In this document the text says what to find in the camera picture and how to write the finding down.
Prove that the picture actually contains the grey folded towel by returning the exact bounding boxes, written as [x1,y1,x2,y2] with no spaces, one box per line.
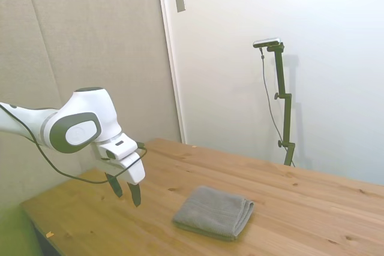
[172,185,255,242]

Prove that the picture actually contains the white door frame strip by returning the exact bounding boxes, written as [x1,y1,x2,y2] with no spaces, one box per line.
[155,0,187,144]

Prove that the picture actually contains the grey exterior camera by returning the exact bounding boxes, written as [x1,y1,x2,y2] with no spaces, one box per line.
[253,37,282,49]

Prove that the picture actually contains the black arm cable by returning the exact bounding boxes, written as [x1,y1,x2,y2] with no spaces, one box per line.
[0,103,148,184]

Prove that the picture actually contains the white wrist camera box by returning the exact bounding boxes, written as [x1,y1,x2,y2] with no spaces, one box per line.
[98,133,139,161]

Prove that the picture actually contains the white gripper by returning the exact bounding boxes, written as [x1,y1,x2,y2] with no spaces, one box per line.
[95,143,146,208]

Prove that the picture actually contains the black camera stand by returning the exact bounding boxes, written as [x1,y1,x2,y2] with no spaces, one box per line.
[266,42,296,167]

